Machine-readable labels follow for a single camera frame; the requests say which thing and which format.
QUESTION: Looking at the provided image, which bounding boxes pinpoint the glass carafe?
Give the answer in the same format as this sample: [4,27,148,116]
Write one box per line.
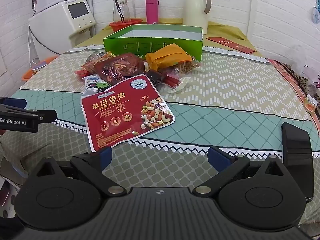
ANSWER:
[113,0,131,23]

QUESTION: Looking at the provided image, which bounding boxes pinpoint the cream thermos jug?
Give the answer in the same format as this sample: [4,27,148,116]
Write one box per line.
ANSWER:
[183,0,212,35]

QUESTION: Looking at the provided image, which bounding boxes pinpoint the pink thermos bottle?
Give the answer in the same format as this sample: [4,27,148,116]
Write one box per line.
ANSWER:
[146,0,160,24]

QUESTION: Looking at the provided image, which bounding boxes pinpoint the red sausage sticks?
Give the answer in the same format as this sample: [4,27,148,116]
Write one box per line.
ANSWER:
[162,70,181,88]

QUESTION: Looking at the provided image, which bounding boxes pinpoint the orange tray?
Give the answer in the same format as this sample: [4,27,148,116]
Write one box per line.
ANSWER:
[22,56,58,81]

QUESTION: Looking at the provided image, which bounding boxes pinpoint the white water dispenser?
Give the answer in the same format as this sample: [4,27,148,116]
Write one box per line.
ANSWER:
[28,0,97,56]

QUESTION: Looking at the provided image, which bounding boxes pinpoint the red envelope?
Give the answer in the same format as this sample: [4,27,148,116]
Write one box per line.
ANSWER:
[206,37,258,54]

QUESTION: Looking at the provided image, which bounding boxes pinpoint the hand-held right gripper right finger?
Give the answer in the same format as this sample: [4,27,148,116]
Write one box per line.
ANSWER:
[194,147,286,197]

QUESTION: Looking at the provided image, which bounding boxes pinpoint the red nut packet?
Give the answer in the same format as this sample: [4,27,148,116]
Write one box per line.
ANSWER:
[81,74,175,153]

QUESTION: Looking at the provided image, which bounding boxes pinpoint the leopard print cloth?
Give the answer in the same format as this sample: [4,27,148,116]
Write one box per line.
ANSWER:
[266,57,320,132]

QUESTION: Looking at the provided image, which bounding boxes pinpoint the dark red jerky packet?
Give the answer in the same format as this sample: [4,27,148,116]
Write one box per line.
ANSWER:
[94,53,146,84]

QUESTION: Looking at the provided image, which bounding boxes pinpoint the orange snack bag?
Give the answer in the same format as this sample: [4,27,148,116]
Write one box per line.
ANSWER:
[145,43,201,73]

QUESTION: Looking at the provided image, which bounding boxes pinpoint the small orange packet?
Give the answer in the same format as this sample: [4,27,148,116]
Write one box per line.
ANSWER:
[303,95,318,112]

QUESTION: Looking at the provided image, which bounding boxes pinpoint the large blue decorative plate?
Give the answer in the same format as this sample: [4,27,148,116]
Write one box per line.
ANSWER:
[311,0,320,25]

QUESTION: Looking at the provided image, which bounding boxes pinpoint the green cardboard box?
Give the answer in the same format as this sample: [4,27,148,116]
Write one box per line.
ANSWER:
[103,25,203,62]

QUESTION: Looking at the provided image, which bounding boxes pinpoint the black stirrer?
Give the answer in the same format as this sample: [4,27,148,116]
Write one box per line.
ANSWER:
[113,0,126,24]

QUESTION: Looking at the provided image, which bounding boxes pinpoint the black phone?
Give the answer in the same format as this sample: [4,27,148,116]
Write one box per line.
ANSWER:
[281,122,314,202]

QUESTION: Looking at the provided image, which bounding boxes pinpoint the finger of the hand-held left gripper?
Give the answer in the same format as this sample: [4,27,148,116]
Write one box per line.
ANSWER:
[37,110,58,124]
[0,97,27,109]

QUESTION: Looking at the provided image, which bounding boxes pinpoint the clear plastic bag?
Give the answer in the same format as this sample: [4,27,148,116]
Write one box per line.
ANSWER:
[302,64,320,96]

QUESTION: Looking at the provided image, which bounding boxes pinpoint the small white snack packet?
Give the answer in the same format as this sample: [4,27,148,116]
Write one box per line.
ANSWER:
[168,77,191,94]

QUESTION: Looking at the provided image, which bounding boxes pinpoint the red plastic basket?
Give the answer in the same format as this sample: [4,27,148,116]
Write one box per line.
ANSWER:
[109,18,144,33]

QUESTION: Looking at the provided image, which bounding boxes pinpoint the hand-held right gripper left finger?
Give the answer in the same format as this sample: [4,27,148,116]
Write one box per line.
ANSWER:
[36,146,127,197]

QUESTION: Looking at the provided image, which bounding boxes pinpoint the white hiker print snack packet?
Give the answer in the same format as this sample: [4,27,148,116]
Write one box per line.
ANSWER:
[84,76,113,93]

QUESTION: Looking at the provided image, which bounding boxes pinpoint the orange clear wrapped snack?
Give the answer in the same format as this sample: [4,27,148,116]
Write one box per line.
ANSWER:
[84,51,116,68]

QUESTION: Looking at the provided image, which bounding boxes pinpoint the patterned tablecloth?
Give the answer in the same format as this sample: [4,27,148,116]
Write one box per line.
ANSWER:
[0,44,320,232]

